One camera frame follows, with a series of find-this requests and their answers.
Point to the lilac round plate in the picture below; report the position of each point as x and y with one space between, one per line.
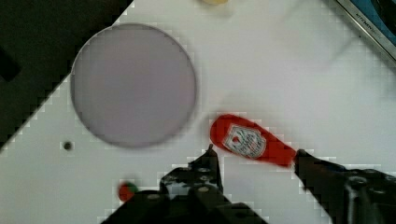
133 85

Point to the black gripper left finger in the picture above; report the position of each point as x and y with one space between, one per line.
187 195

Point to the red toy strawberry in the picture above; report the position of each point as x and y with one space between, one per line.
127 190

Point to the silver toaster oven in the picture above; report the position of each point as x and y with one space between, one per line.
376 19

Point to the peeled toy banana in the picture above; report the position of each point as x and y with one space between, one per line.
216 2

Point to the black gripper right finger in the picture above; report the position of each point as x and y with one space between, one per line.
349 196

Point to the red plush ketchup bottle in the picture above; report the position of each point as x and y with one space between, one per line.
249 140

